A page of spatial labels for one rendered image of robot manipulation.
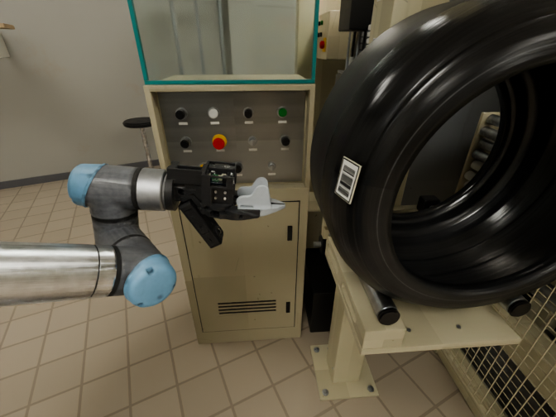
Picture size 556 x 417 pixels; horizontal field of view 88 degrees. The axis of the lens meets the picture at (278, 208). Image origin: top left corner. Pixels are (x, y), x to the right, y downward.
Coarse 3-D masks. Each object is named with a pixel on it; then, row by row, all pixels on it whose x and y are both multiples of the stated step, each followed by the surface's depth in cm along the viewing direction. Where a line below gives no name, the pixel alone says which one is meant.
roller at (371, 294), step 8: (360, 280) 68; (368, 288) 63; (368, 296) 62; (376, 296) 60; (384, 296) 60; (376, 304) 59; (384, 304) 58; (392, 304) 58; (376, 312) 58; (384, 312) 57; (392, 312) 57; (384, 320) 58; (392, 320) 58
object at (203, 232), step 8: (192, 200) 52; (184, 208) 51; (192, 208) 51; (192, 216) 52; (200, 216) 52; (192, 224) 53; (200, 224) 53; (208, 224) 54; (216, 224) 57; (200, 232) 54; (208, 232) 54; (216, 232) 56; (208, 240) 55; (216, 240) 55
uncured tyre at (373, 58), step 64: (512, 0) 34; (384, 64) 40; (448, 64) 35; (512, 64) 34; (320, 128) 55; (384, 128) 38; (512, 128) 66; (320, 192) 53; (384, 192) 42; (512, 192) 71; (384, 256) 48; (448, 256) 72; (512, 256) 64
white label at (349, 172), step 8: (344, 160) 42; (344, 168) 42; (352, 168) 41; (360, 168) 39; (344, 176) 42; (352, 176) 41; (344, 184) 43; (352, 184) 41; (336, 192) 45; (344, 192) 43; (352, 192) 41
